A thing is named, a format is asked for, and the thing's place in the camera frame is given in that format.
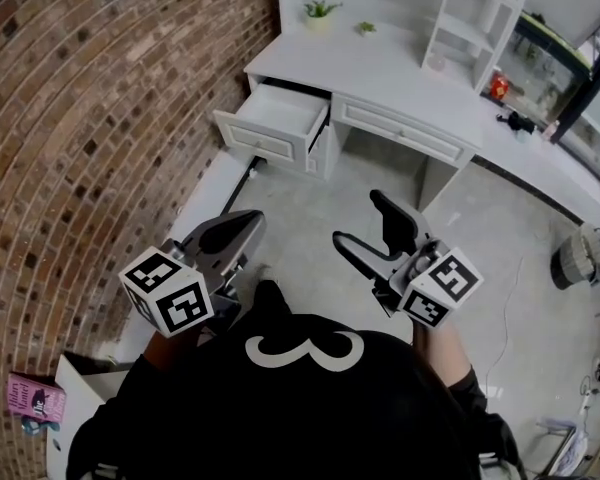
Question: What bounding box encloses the black object on sill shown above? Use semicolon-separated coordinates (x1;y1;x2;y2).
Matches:
496;110;537;135

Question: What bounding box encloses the white side cabinet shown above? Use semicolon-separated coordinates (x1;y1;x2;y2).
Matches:
44;351;134;480

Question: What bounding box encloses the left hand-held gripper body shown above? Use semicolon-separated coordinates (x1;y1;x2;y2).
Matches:
118;239;245;338

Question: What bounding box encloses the black window frame post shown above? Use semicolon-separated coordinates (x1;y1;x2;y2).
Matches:
549;0;600;145

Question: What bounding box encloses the white lower desk drawer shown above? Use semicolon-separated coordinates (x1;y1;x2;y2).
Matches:
306;131;332;175

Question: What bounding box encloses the red box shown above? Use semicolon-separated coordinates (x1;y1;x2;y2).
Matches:
488;69;512;101

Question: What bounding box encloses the person's left forearm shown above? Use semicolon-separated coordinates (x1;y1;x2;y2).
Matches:
143;317;216;372

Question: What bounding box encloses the white low ledge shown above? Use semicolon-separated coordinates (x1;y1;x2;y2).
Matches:
110;146;262;367

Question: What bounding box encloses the thin white floor cable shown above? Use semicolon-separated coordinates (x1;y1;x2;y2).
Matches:
483;254;527;400

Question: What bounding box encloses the pink book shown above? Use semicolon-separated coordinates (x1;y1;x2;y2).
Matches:
6;372;68;426

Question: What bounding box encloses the person's black printed shirt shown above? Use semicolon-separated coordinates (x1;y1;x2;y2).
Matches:
65;277;522;480

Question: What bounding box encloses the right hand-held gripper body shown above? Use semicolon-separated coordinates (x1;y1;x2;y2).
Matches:
373;237;484;330

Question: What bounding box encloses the white power strip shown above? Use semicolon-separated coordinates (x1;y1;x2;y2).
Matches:
576;374;600;420

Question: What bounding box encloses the woven grey basket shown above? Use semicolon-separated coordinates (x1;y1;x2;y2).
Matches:
550;222;600;291

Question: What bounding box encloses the white desk with hutch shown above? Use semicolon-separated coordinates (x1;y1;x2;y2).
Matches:
243;0;537;210

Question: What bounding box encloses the wide white desk drawer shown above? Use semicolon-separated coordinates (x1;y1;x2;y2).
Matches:
331;94;475;168

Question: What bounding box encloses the person's right forearm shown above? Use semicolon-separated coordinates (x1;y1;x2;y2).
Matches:
411;323;475;390

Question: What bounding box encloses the green plant in white pot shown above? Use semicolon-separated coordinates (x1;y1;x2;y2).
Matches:
302;0;344;35

